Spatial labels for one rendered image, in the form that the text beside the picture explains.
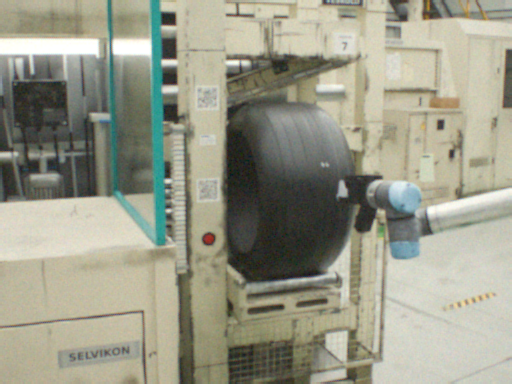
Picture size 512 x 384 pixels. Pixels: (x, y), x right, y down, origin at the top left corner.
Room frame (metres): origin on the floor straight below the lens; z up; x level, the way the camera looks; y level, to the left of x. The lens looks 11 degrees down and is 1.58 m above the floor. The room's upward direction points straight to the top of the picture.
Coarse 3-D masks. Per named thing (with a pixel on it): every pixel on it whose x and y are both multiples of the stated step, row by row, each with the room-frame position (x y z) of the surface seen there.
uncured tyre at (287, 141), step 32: (256, 128) 2.00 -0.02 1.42; (288, 128) 1.98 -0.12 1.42; (320, 128) 2.01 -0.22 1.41; (256, 160) 1.96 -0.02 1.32; (288, 160) 1.90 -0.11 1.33; (320, 160) 1.94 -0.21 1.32; (352, 160) 2.01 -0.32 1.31; (256, 192) 2.44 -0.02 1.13; (288, 192) 1.88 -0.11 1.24; (320, 192) 1.91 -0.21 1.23; (256, 224) 2.39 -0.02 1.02; (288, 224) 1.88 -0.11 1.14; (320, 224) 1.91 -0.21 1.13; (352, 224) 1.99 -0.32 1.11; (256, 256) 1.98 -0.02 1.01; (288, 256) 1.92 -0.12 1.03; (320, 256) 1.97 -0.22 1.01
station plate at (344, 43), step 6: (336, 36) 2.45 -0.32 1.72; (342, 36) 2.46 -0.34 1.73; (348, 36) 2.47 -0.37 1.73; (354, 36) 2.47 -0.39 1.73; (336, 42) 2.45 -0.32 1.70; (342, 42) 2.46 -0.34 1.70; (348, 42) 2.47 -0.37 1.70; (354, 42) 2.47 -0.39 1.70; (336, 48) 2.45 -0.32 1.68; (342, 48) 2.46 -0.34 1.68; (348, 48) 2.47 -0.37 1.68; (354, 48) 2.47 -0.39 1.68
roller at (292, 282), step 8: (328, 272) 2.09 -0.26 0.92; (336, 272) 2.09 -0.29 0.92; (256, 280) 2.00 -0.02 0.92; (264, 280) 2.00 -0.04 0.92; (272, 280) 2.01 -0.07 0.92; (280, 280) 2.02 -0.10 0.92; (288, 280) 2.02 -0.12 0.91; (296, 280) 2.03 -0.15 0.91; (304, 280) 2.04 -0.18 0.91; (312, 280) 2.05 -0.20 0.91; (320, 280) 2.06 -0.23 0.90; (328, 280) 2.07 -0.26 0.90; (336, 280) 2.08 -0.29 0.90; (248, 288) 1.97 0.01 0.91; (256, 288) 1.98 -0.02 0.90; (264, 288) 1.99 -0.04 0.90; (272, 288) 2.00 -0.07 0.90; (280, 288) 2.01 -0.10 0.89; (288, 288) 2.02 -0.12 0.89; (296, 288) 2.04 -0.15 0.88
